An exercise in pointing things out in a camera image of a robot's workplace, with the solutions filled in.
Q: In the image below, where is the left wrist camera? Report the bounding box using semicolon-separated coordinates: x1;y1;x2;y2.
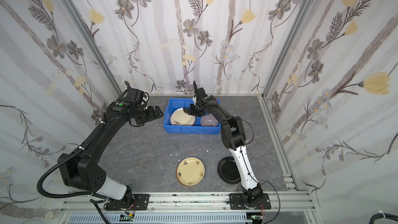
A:
141;92;149;107

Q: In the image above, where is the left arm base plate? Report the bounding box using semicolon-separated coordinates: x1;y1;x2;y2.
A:
131;194;150;211

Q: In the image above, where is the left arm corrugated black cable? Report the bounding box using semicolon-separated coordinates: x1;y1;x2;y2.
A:
36;121;109;224

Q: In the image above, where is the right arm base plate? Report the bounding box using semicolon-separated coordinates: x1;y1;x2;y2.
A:
228;193;272;210

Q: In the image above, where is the cream plate with black mark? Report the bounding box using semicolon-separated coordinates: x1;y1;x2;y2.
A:
171;107;195;126

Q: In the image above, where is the cream plate with flower marks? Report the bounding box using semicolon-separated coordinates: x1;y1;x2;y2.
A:
176;157;205;186

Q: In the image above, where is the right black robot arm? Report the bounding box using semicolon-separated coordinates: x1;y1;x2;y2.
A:
186;83;263;208

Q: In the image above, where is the blue plastic bin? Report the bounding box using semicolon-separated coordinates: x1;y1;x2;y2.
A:
163;98;221;134

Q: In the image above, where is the purple ceramic bowl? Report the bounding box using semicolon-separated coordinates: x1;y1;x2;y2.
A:
201;114;219;127

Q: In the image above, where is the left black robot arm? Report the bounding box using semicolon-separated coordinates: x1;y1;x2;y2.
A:
58;88;164;210

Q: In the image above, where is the white cable duct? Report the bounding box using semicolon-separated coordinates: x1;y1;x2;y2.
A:
66;213;253;224

